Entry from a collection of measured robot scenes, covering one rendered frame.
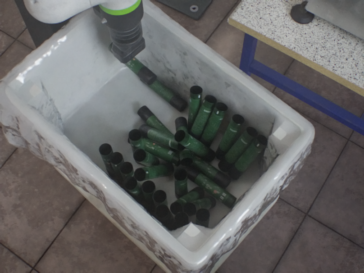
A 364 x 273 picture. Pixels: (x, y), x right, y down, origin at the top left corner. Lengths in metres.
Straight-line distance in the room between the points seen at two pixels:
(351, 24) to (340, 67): 0.10
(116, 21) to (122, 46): 0.10
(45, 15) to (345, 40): 0.65
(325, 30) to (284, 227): 0.79
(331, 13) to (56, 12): 0.57
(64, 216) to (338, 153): 0.99
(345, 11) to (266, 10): 0.20
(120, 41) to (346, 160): 1.04
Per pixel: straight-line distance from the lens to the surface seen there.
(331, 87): 2.01
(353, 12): 1.10
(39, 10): 0.96
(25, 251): 1.80
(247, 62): 1.48
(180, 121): 1.33
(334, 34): 1.19
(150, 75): 1.24
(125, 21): 1.07
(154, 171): 1.20
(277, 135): 1.13
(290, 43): 1.15
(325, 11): 1.13
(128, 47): 1.18
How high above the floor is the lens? 1.68
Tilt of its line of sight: 66 degrees down
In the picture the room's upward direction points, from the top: 2 degrees counter-clockwise
